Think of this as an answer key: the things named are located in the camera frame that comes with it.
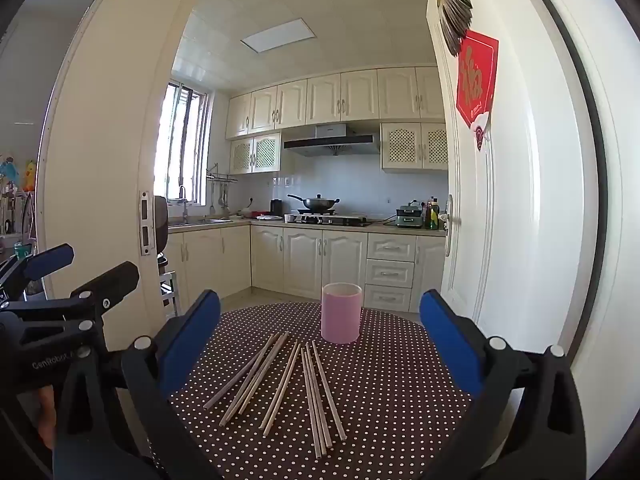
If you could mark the red kitchen board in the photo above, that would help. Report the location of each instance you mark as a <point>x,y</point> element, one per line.
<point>259,214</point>

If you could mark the green bottle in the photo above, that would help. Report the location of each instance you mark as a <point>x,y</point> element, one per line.
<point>433,216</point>

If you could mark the dark sauce bottle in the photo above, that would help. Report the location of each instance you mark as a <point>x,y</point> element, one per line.
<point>424,214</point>

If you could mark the white door frame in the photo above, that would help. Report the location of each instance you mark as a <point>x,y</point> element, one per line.
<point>100,160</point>

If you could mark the chrome faucet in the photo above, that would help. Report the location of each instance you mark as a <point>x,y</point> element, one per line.
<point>183,205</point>

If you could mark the green countertop grill appliance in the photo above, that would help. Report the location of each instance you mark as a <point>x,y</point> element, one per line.
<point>410,216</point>

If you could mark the steel sink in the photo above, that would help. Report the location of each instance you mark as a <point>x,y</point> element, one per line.
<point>200,221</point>

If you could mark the black canister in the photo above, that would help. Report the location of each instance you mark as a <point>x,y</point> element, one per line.
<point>276,207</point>

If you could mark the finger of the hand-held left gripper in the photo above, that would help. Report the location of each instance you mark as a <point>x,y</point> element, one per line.
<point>112,280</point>
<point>47,261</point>

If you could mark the black wok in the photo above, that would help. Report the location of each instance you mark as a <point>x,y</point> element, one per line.
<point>317,203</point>

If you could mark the grey hanging fan ornament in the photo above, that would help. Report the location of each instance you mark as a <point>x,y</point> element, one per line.
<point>455,10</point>

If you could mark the bunch of wooden chopsticks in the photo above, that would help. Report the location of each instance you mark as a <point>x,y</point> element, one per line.
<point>318,410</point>

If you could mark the kitchen window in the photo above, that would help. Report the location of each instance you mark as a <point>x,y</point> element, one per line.
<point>182,145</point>

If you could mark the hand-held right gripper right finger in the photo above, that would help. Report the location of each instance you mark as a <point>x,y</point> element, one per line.
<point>450,342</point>

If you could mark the blue plush toy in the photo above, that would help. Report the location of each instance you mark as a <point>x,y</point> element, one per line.
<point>9,170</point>

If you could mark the wall utensil rack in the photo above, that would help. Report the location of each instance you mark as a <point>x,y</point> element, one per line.
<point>222,180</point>

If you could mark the ceiling light panel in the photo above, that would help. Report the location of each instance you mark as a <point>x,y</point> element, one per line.
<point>278,36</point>

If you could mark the gas stove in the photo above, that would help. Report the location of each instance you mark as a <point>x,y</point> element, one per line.
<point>332,219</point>

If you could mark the red paper door poster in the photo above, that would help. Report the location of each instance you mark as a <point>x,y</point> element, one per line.
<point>475,80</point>

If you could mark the black office chair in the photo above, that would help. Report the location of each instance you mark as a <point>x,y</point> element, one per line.
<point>160,225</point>

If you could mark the yellow duck toy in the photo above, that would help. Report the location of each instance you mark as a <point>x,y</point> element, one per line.
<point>30,176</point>

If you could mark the white door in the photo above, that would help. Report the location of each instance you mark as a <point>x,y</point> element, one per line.
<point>525,210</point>

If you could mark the cream lattice door cabinet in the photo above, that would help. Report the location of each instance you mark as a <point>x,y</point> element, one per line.
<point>412,145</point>
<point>255,154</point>

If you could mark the person's left hand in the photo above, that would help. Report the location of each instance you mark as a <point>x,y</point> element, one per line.
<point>46,412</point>

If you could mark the metal strike plate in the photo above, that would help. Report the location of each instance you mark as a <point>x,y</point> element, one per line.
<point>145,207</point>
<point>145,240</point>

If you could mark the cluttered storage shelf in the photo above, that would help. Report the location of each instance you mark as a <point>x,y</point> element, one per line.
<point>17,220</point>

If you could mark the cream lower kitchen cabinets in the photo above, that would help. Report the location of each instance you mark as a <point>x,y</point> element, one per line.
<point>300,265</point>

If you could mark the cream upper wall cabinets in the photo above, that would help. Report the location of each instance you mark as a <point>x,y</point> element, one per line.
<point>325,97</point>

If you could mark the pink cup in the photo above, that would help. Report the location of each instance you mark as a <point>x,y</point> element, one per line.
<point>341,316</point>

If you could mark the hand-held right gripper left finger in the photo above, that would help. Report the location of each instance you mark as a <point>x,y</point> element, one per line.
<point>190,342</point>

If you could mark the steel range hood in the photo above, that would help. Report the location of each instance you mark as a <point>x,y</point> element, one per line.
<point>330,141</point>

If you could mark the cream cabinet drawer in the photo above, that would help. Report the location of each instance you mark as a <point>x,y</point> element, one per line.
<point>390,274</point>
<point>387,297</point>
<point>392,248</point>

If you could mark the beige kitchen countertop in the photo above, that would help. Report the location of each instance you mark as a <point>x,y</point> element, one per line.
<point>380,230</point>

